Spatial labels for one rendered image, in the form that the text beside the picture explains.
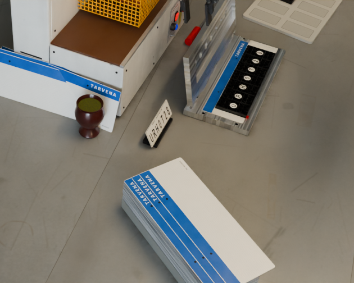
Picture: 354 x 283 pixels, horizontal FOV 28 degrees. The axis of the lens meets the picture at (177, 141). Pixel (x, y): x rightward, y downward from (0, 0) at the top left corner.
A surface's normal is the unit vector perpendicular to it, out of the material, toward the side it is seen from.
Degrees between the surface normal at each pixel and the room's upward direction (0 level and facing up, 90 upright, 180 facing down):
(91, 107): 0
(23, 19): 90
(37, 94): 63
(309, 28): 0
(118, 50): 0
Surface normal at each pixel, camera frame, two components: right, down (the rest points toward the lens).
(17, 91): -0.24, 0.25
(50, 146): 0.11, -0.71
